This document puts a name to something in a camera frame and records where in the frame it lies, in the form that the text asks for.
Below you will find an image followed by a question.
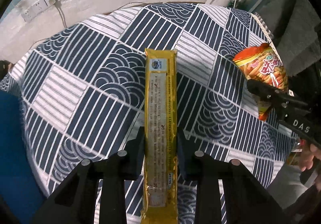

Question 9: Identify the blue cardboard box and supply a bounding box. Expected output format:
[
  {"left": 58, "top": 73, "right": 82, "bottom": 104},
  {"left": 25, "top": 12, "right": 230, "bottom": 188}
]
[{"left": 1, "top": 91, "right": 45, "bottom": 223}]

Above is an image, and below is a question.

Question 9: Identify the person's right hand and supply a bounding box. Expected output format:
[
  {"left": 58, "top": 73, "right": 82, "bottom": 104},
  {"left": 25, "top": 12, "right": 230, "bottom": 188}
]
[{"left": 295, "top": 138, "right": 321, "bottom": 192}]

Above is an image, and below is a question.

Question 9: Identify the grey towel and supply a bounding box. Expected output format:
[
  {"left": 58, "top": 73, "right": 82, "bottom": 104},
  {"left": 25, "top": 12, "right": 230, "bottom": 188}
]
[{"left": 257, "top": 0, "right": 320, "bottom": 76}]

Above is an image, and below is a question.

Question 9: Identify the small orange stick-snack packet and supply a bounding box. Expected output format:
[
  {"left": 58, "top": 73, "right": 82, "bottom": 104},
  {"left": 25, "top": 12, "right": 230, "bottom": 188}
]
[{"left": 232, "top": 43, "right": 289, "bottom": 122}]

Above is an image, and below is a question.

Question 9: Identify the navy white patterned tablecloth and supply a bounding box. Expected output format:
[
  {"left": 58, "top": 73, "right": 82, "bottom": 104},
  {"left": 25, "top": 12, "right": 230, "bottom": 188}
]
[{"left": 0, "top": 2, "right": 299, "bottom": 224}]

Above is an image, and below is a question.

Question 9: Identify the white plug and cable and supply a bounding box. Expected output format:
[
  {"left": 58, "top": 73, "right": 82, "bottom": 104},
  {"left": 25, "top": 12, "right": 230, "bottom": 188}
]
[{"left": 48, "top": 0, "right": 69, "bottom": 29}]

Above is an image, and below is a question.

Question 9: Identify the yellow biscuit bar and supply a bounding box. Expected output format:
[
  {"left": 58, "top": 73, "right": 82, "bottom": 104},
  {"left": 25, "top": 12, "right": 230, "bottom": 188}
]
[{"left": 141, "top": 49, "right": 178, "bottom": 223}]

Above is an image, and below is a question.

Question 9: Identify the black cylindrical object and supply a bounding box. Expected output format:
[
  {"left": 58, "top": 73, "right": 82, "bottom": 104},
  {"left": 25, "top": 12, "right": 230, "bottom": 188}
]
[{"left": 0, "top": 61, "right": 11, "bottom": 80}]

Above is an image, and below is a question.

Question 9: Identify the white wall socket strip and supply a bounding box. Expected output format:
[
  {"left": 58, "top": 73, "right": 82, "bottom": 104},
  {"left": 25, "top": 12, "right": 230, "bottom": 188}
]
[{"left": 21, "top": 0, "right": 60, "bottom": 22}]

